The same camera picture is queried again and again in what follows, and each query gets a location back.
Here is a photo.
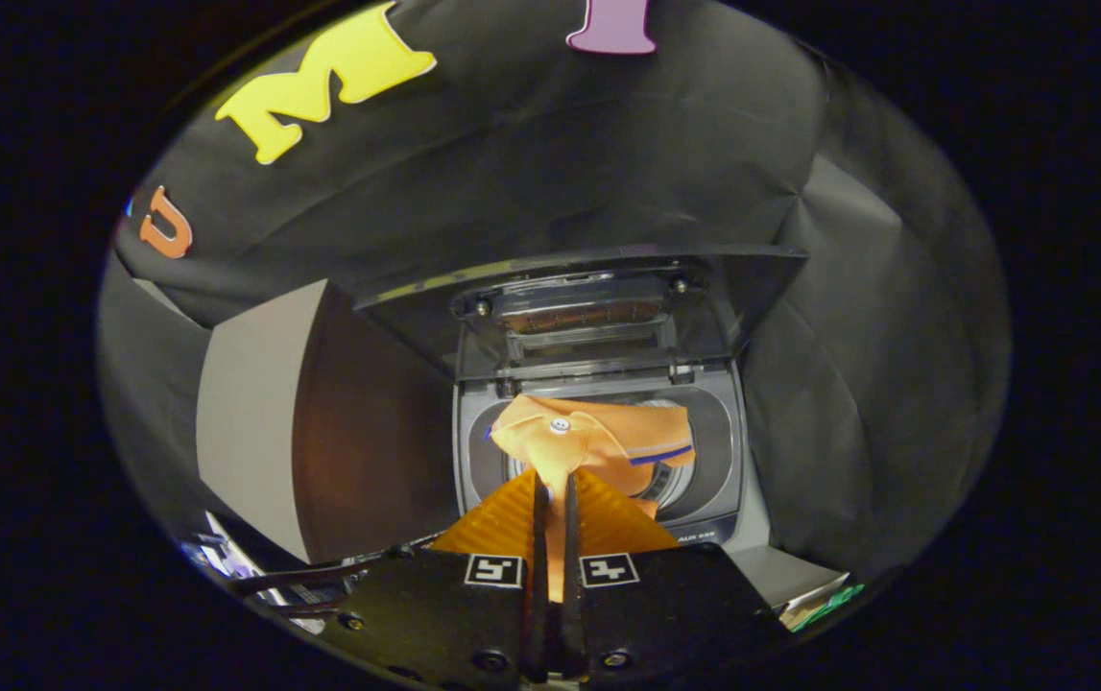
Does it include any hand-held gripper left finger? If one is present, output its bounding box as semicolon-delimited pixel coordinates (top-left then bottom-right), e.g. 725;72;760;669
324;467;551;687

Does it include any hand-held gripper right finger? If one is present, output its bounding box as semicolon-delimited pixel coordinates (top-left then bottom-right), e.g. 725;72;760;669
562;467;791;687

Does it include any orange polo shirt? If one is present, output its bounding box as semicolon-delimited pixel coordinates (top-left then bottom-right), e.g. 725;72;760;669
488;393;697;604

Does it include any green striped object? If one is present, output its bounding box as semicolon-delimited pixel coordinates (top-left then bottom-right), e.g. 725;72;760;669
788;582;866;632

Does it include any white and blue object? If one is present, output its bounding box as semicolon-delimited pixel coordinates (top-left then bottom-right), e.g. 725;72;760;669
180;512;321;630

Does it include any grey cabinet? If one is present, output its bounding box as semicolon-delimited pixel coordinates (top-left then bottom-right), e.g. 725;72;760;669
197;278;462;565

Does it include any black backdrop cloth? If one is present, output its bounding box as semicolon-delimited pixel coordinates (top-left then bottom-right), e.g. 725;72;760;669
97;0;1012;582

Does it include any black cable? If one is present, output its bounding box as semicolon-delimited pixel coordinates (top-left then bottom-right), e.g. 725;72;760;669
231;555;390;615

